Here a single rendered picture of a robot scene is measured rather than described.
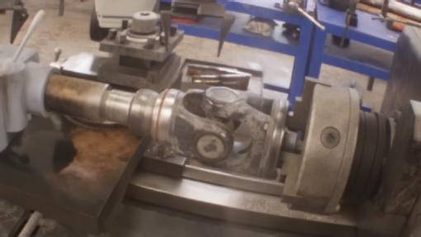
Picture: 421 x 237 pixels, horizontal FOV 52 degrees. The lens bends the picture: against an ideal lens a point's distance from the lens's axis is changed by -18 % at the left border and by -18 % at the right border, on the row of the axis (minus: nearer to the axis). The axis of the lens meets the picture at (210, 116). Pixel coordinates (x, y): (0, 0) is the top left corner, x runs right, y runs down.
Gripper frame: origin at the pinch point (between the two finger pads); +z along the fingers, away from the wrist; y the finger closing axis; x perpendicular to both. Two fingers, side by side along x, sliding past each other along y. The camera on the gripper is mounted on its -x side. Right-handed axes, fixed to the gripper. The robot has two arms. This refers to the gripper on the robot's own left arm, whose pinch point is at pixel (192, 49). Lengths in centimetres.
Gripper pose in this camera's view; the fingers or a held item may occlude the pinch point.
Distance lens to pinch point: 96.0
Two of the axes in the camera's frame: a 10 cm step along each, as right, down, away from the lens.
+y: 9.9, 1.1, 0.6
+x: -0.6, 0.1, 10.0
